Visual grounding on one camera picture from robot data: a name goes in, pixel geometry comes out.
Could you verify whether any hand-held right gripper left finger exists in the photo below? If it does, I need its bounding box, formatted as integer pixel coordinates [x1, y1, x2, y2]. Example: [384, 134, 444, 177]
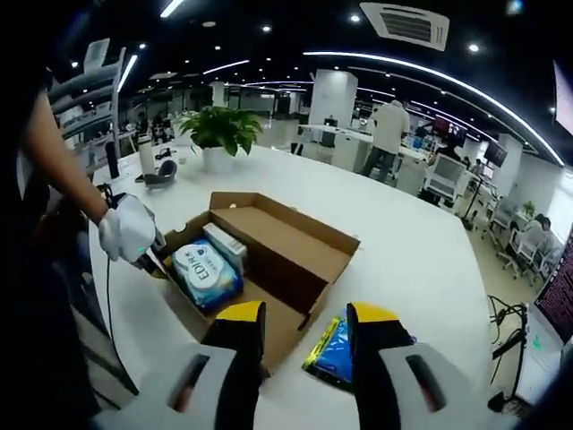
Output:
[89, 300, 269, 430]

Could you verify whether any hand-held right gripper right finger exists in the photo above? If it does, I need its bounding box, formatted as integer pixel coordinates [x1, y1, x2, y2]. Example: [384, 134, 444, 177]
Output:
[346, 302, 520, 430]

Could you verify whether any blue soft tissue pack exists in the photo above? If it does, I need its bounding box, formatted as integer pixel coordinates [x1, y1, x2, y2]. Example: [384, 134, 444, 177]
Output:
[302, 315, 355, 394]

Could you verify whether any blue white wet wipes pack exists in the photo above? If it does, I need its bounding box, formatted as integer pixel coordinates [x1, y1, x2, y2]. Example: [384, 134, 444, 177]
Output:
[171, 238, 245, 314]

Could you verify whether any small white carton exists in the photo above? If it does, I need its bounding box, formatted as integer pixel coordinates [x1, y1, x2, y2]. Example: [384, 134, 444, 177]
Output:
[202, 222, 249, 274]

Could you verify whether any brown cardboard shoe box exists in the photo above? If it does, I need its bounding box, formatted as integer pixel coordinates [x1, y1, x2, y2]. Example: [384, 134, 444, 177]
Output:
[156, 191, 362, 373]

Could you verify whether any grey headset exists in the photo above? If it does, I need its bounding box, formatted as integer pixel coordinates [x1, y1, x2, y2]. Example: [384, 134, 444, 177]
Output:
[135, 159, 179, 187]

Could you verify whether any black bottle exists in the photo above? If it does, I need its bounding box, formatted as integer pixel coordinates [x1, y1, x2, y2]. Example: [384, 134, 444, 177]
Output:
[103, 141, 121, 180]

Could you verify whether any white thermos bottle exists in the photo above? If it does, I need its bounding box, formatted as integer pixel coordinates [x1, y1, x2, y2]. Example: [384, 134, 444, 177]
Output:
[137, 133, 157, 176]

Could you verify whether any person's black clothing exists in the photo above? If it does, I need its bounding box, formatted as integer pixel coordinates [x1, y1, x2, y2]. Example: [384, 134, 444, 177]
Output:
[8, 178, 140, 422]

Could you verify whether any black monitor stand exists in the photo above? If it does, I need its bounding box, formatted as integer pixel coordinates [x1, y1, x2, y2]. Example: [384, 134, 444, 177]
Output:
[487, 329, 529, 413]

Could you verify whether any green potted plant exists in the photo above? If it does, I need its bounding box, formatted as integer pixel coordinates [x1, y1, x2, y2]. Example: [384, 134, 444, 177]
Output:
[178, 106, 264, 174]

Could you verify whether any computer monitor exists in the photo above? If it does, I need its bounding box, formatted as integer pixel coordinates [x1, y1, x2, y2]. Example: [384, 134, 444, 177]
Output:
[530, 232, 573, 350]

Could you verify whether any white office chair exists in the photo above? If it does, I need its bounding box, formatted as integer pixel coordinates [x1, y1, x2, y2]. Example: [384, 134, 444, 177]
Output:
[423, 153, 467, 208]

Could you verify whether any long curved ceiling light strip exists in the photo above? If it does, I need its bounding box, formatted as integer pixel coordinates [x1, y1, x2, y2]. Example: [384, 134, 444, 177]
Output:
[303, 50, 565, 166]

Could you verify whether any ceiling air conditioner vent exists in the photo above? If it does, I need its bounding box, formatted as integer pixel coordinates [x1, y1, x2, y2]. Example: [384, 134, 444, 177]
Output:
[360, 2, 450, 52]

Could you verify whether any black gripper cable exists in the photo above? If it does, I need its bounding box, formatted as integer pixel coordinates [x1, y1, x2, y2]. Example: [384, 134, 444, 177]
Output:
[105, 254, 141, 398]

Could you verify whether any black cable bundle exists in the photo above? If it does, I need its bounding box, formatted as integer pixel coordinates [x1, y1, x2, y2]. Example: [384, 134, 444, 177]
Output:
[487, 293, 529, 346]

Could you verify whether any black wall television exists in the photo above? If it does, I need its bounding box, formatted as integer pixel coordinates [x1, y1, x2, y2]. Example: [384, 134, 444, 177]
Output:
[483, 141, 509, 166]

